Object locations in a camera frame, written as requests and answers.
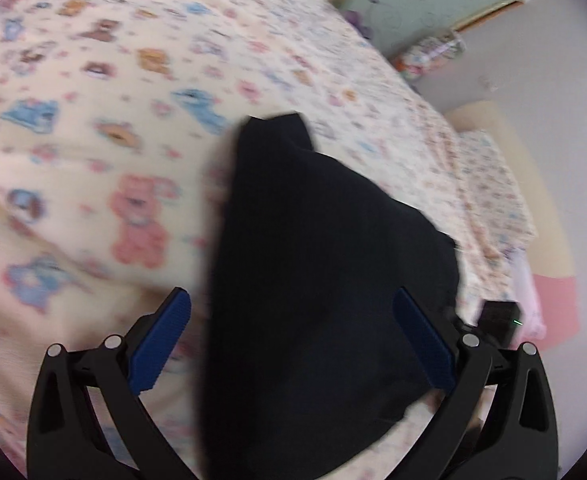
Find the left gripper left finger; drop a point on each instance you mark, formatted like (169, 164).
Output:
(87, 419)

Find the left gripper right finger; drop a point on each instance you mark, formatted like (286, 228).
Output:
(497, 419)

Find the black pants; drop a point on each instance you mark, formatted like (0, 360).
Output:
(304, 364)

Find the beige headboard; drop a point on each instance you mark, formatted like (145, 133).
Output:
(549, 253)

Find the teddy print pillow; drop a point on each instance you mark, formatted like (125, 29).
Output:
(496, 196)

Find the clear jar of toys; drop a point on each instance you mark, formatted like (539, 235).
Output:
(428, 54)

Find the teddy print bed blanket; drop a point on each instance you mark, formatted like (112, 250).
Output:
(113, 123)

